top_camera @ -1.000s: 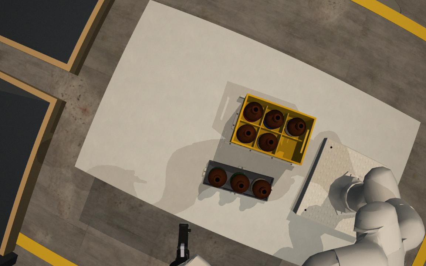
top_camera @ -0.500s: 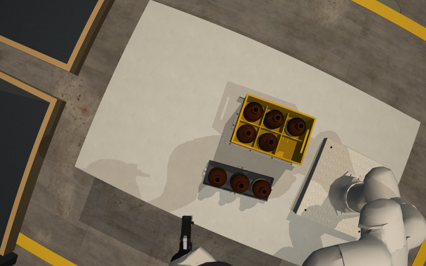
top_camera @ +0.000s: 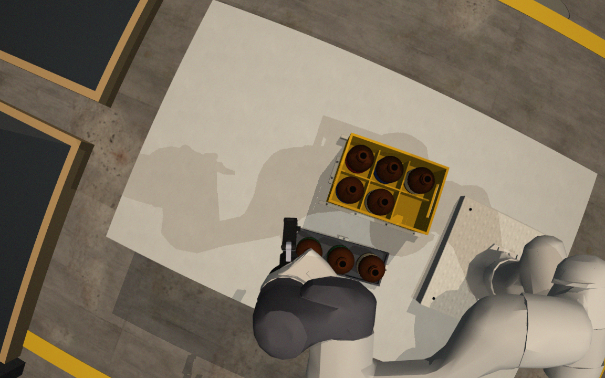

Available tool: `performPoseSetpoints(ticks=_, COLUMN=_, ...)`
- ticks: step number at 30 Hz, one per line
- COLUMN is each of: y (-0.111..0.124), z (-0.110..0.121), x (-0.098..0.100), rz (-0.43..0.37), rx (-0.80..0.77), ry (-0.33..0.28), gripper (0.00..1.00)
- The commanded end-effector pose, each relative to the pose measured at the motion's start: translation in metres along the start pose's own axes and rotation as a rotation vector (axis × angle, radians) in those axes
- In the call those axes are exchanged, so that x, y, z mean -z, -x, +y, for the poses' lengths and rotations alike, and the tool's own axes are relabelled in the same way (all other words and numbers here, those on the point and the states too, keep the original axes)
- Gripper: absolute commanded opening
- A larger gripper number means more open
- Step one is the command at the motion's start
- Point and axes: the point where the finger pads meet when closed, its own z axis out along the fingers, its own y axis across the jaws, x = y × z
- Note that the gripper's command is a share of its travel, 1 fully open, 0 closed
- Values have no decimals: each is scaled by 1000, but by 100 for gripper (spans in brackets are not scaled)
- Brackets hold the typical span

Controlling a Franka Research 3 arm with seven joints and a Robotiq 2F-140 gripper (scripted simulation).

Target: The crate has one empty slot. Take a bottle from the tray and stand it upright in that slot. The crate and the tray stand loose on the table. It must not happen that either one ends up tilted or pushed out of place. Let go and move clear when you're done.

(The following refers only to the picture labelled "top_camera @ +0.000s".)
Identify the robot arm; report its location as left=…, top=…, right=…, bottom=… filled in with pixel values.
left=253, top=235, right=605, bottom=378

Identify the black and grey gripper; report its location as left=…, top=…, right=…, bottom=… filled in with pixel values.
left=269, top=217, right=300, bottom=274

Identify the brown bottle with green label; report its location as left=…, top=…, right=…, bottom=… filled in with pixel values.
left=327, top=245, right=354, bottom=275
left=296, top=237, right=322, bottom=256

